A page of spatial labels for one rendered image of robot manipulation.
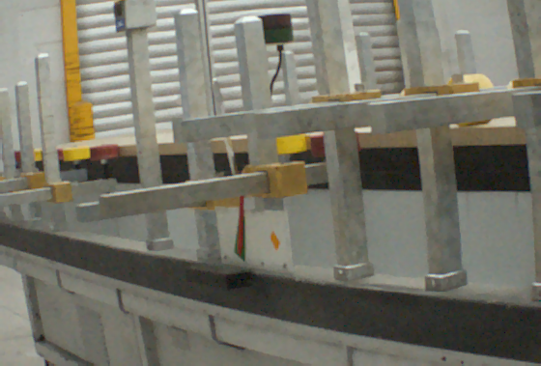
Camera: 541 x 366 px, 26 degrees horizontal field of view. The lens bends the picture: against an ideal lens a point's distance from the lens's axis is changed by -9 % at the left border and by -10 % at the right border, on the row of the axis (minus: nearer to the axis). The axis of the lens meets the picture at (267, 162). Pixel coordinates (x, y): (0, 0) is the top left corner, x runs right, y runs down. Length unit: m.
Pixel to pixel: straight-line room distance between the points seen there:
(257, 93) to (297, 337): 0.41
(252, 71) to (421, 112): 0.82
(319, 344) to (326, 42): 0.50
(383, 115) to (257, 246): 0.87
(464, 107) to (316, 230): 1.11
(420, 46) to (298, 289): 0.51
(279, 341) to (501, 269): 0.47
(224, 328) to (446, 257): 0.80
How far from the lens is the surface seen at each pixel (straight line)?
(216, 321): 2.36
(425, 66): 1.60
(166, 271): 2.42
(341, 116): 1.49
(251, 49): 2.04
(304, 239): 2.40
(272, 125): 1.44
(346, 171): 1.82
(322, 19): 1.82
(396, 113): 1.23
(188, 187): 1.94
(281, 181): 1.97
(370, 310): 1.75
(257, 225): 2.06
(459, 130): 1.90
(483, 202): 1.89
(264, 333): 2.18
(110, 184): 3.22
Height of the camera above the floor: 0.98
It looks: 3 degrees down
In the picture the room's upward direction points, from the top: 7 degrees counter-clockwise
